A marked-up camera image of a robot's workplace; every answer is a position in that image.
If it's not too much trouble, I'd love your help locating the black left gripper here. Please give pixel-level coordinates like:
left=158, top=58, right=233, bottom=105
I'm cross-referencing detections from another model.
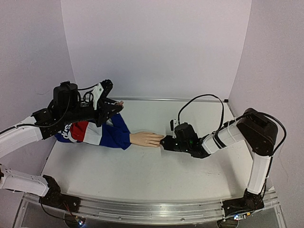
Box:
left=63, top=98, right=123, bottom=127

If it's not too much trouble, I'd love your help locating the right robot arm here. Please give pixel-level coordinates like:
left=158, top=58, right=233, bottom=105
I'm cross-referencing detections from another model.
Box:
left=160, top=108, right=287, bottom=220

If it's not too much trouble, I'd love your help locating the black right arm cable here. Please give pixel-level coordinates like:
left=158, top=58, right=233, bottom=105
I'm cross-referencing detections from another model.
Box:
left=178, top=95, right=287, bottom=157

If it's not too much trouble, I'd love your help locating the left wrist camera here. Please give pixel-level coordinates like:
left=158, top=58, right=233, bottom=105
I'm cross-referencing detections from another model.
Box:
left=91, top=79, right=113, bottom=110

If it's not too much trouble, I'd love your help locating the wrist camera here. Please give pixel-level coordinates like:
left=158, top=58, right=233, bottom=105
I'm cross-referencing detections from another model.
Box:
left=170, top=119, right=180, bottom=139
left=91, top=79, right=113, bottom=110

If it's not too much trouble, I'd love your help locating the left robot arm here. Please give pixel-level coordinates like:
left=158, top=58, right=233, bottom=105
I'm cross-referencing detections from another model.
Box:
left=0, top=79, right=122, bottom=212

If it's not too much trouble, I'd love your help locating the blue red white jacket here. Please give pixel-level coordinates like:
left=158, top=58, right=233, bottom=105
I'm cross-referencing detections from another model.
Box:
left=55, top=114, right=131, bottom=150

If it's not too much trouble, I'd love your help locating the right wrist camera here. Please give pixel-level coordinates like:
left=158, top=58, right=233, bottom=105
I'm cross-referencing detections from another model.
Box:
left=170, top=119, right=180, bottom=139

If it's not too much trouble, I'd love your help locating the mannequin hand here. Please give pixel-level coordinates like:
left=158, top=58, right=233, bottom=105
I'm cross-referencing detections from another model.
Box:
left=130, top=132, right=164, bottom=147

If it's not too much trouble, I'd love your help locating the aluminium front rail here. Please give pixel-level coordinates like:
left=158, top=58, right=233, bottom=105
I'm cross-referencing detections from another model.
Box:
left=24, top=190, right=280, bottom=225

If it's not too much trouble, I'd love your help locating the black left base cable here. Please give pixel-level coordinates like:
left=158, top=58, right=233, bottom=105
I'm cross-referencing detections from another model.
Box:
left=37, top=194, right=76, bottom=220

